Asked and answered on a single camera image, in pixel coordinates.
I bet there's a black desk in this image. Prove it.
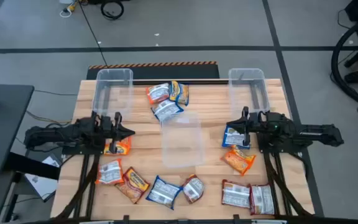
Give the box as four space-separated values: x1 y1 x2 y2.
0 83 35 175

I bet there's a black vacuum hose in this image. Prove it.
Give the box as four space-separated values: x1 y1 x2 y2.
330 12 358 110

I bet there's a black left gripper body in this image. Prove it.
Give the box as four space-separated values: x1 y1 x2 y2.
103 111 124 156

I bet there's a black hazard-striped floor mat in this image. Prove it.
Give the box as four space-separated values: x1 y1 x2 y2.
86 61 221 81

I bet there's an orange Maruchan noodle pack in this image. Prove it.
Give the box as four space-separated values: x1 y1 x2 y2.
103 136 132 156
95 158 125 185
145 83 171 105
220 145 257 177

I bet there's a blue Maruchan noodle pack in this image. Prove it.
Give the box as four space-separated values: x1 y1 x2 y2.
221 124 251 150
145 175 183 210
151 99 185 123
168 80 190 106

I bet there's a clear plastic bin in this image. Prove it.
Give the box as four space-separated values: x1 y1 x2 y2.
91 68 134 121
160 112 205 169
227 68 270 114

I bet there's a white yellow power plug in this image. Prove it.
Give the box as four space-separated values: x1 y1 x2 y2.
59 0 80 18

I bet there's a long black floor cable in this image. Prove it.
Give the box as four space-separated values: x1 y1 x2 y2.
78 0 109 67

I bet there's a red Maruchan noodle pack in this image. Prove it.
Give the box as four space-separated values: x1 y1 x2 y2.
114 166 151 205
248 183 276 216
221 179 252 209
181 174 206 205

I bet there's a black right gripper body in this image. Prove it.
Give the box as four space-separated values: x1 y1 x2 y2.
242 106 260 146

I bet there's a white paper box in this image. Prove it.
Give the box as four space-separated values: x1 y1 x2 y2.
24 155 59 202

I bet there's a black coiled cable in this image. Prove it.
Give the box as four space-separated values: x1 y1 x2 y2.
100 0 125 21

